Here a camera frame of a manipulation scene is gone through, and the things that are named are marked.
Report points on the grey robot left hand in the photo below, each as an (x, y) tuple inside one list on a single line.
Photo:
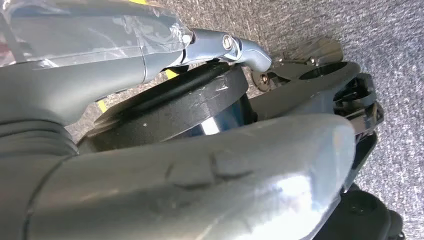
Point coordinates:
[(66, 82)]

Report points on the yellow floor tape mark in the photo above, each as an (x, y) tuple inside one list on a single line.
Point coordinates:
[(170, 74)]

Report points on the black robot left leg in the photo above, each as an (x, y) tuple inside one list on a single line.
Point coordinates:
[(185, 106)]

